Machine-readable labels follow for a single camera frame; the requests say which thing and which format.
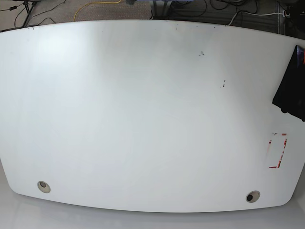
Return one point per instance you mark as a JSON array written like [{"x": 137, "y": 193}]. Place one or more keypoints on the black graphic t-shirt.
[{"x": 290, "y": 95}]

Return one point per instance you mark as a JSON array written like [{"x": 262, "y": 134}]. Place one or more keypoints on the red tape corner marking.
[{"x": 276, "y": 149}]

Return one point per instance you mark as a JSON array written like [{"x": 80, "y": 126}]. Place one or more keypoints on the black tripod stand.
[{"x": 25, "y": 9}]

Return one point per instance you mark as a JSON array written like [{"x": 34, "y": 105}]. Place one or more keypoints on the right table cable grommet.
[{"x": 253, "y": 196}]

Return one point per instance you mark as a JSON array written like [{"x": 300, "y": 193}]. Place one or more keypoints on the table cable grommet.
[
  {"x": 253, "y": 196},
  {"x": 43, "y": 187}
]

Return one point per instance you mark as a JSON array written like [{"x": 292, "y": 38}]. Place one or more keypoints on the left table cable grommet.
[{"x": 43, "y": 187}]

